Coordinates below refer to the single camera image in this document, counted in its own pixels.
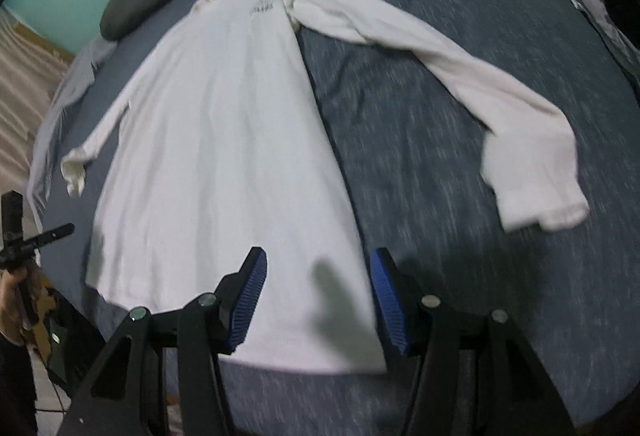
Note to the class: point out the person's left forearm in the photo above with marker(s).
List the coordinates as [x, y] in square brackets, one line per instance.
[15, 391]

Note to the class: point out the wooden trim strip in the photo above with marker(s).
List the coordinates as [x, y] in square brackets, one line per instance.
[45, 43]

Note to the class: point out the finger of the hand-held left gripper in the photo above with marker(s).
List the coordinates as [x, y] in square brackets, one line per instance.
[52, 235]

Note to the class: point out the black bag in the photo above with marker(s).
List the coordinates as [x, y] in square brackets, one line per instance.
[75, 346]

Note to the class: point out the beige striped curtain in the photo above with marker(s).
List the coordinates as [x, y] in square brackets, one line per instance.
[20, 105]

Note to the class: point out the cardboard box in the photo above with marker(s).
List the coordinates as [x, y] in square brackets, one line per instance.
[45, 311]

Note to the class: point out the blue-grey bed mattress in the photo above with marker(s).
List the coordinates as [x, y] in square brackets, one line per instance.
[425, 165]

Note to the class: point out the person's left hand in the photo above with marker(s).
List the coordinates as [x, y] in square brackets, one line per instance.
[10, 306]

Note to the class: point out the white long-sleeve shirt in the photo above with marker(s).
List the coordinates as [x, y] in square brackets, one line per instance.
[215, 140]

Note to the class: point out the light grey bed sheet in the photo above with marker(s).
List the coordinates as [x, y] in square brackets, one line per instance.
[65, 100]

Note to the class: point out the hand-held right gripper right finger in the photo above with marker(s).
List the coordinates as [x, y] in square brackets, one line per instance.
[390, 301]

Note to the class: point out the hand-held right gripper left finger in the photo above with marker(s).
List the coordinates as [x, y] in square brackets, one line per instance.
[247, 306]

